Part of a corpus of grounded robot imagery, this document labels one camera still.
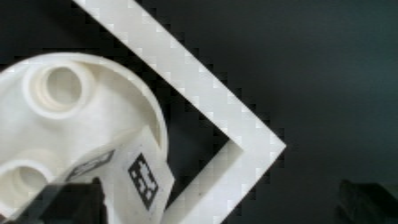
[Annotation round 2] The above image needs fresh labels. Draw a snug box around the white right fence bar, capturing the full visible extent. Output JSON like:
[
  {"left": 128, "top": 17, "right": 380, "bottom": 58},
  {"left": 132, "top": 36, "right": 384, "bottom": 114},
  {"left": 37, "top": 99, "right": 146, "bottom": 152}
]
[{"left": 73, "top": 0, "right": 284, "bottom": 150}]

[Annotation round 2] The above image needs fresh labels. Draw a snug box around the white round stool seat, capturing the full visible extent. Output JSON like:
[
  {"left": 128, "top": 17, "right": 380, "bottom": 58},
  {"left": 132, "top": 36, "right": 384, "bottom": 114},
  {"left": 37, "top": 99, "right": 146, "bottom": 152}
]
[{"left": 0, "top": 52, "right": 171, "bottom": 221}]

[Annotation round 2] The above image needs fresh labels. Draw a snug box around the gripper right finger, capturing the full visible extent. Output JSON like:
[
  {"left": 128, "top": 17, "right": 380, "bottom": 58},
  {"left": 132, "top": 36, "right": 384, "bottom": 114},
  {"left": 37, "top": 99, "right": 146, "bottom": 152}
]
[{"left": 334, "top": 180, "right": 398, "bottom": 224}]

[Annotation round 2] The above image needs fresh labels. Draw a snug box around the white front fence bar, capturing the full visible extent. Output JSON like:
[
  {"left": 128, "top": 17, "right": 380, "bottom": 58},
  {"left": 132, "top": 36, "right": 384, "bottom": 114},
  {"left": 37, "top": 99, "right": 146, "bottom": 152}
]
[{"left": 162, "top": 132, "right": 286, "bottom": 224}]

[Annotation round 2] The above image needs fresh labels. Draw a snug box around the white stool leg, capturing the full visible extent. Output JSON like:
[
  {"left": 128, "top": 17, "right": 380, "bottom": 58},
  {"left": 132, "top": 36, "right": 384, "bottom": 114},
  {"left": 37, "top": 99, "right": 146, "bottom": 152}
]
[{"left": 62, "top": 125, "right": 178, "bottom": 224}]

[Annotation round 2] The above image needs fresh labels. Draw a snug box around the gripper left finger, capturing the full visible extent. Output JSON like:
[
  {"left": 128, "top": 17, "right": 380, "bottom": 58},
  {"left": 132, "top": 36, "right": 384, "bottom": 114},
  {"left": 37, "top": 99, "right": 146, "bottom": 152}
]
[{"left": 11, "top": 179, "right": 107, "bottom": 224}]

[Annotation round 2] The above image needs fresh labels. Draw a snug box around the white fence bar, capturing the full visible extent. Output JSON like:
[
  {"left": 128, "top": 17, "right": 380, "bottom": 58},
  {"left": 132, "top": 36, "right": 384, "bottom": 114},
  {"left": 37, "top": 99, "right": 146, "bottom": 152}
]
[
  {"left": 73, "top": 0, "right": 284, "bottom": 150},
  {"left": 162, "top": 132, "right": 286, "bottom": 224}
]

